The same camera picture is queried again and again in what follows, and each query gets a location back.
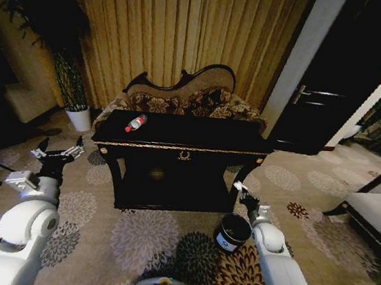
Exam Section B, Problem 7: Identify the tall dark leafy plant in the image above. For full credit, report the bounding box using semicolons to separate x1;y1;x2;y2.
0;0;101;114

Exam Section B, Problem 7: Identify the black console table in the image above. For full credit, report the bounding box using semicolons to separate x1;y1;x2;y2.
82;102;279;228

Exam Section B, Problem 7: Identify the white plant pot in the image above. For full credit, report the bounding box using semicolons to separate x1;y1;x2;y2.
61;105;95;134

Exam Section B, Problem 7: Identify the golden pleated curtain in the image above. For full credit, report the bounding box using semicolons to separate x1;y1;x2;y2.
47;0;317;136

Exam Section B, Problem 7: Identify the dark wooden door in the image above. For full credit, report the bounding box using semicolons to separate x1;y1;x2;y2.
268;0;381;164

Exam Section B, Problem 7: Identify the floral upholstered chaise sofa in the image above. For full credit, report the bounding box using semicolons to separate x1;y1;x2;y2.
92;50;275;153

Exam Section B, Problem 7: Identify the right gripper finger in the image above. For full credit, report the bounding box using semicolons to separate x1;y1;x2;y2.
231;179;248;197
239;187;253;204

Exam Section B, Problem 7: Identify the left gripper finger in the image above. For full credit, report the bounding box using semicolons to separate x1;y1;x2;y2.
29;136;50;161
63;134;87;162

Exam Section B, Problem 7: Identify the silver door handle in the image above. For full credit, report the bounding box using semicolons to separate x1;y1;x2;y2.
293;84;313;106

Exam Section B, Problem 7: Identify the clear plastic bottle red label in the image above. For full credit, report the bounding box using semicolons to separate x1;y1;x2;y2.
124;112;148;135

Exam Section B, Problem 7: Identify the black round trash bin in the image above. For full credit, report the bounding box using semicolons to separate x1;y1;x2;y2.
211;211;255;257

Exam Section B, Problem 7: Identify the white bed dark frame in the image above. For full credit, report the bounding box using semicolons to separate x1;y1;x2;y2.
317;145;381;266

